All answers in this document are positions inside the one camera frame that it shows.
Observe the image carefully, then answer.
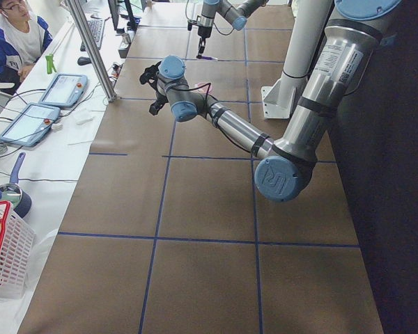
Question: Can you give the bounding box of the teach pendant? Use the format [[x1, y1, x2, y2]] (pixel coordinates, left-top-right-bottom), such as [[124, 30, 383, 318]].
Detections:
[[0, 103, 61, 147], [38, 73, 88, 107]]

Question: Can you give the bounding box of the aluminium frame post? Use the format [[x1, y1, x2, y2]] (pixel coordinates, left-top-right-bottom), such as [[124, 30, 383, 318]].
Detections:
[[65, 0, 117, 102]]

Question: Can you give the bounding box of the seated person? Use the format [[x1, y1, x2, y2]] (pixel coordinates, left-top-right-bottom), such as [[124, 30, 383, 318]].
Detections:
[[0, 0, 52, 95]]

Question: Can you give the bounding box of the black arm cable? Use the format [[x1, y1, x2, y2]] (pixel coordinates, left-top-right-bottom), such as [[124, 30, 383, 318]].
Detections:
[[167, 81, 265, 157], [185, 0, 236, 36]]

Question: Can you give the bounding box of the upper teach pendant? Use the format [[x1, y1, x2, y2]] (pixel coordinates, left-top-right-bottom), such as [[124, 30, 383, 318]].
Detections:
[[38, 73, 88, 107]]

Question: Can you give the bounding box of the blue saucepan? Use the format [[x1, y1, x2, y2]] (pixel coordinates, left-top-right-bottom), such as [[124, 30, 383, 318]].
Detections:
[[0, 152, 32, 218]]

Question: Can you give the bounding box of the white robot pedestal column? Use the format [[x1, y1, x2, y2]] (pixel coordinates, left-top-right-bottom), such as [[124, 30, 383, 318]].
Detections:
[[283, 0, 333, 79]]

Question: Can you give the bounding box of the black computer mouse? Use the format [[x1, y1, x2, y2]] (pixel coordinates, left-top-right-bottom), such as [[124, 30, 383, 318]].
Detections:
[[77, 56, 91, 66]]

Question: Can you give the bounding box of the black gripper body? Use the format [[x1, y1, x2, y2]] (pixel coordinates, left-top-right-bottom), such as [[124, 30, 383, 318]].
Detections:
[[198, 26, 212, 38], [153, 83, 169, 108]]

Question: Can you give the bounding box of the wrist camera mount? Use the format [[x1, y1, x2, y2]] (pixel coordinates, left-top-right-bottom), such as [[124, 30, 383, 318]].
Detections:
[[139, 61, 161, 91], [187, 19, 199, 31]]

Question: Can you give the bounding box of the pink mesh pen holder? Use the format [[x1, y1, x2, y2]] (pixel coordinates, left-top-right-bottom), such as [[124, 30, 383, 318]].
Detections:
[[194, 82, 213, 94]]

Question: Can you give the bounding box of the purple highlighter pen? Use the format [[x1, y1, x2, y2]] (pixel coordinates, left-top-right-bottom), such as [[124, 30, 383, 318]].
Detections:
[[196, 55, 218, 61]]

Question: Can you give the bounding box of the red white plastic basket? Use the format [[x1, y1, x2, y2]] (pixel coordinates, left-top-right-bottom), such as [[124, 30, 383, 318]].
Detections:
[[0, 201, 35, 303]]

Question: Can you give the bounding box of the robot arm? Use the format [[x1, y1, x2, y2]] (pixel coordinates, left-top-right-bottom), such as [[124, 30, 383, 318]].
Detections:
[[188, 0, 268, 59], [139, 1, 401, 202]]

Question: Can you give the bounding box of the black keyboard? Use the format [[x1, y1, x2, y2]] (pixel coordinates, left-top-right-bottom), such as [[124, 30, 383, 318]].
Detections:
[[87, 18, 105, 49]]

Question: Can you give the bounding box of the lower teach pendant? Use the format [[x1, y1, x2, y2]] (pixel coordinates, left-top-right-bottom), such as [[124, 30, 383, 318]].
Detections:
[[0, 103, 61, 147]]

